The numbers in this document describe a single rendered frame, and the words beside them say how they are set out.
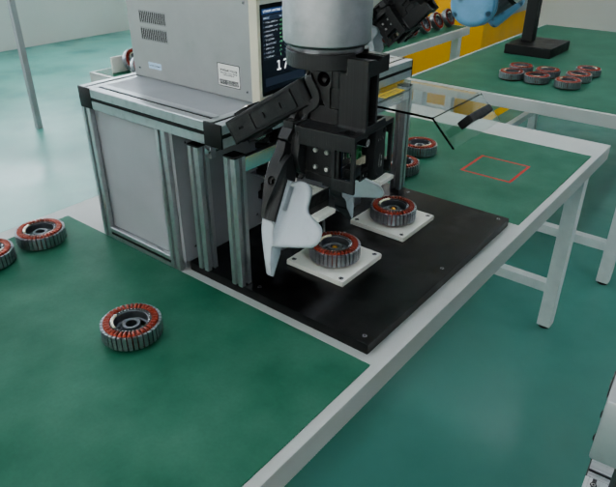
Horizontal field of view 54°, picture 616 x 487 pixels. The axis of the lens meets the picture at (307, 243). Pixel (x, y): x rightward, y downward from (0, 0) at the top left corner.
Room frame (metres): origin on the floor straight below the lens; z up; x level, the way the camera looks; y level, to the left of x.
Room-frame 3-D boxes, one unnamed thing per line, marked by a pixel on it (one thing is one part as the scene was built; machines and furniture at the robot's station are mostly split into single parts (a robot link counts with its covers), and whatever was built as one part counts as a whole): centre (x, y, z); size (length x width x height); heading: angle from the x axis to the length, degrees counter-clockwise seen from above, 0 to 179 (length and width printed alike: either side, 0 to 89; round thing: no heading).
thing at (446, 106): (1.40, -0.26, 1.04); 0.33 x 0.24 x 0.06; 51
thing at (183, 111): (1.44, 0.12, 1.09); 0.68 x 0.44 x 0.05; 141
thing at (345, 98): (0.53, -0.02, 1.29); 0.09 x 0.08 x 0.12; 56
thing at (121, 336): (0.91, 0.33, 0.77); 0.11 x 0.11 x 0.04
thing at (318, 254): (1.14, -0.06, 0.80); 0.11 x 0.11 x 0.04
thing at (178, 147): (1.40, 0.06, 0.92); 0.66 x 0.01 x 0.30; 141
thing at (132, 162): (1.23, 0.38, 0.91); 0.28 x 0.03 x 0.32; 51
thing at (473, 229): (1.25, -0.12, 0.76); 0.64 x 0.47 x 0.02; 141
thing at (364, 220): (1.33, -0.21, 0.78); 0.15 x 0.15 x 0.01; 51
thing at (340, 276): (1.14, -0.06, 0.78); 0.15 x 0.15 x 0.01; 51
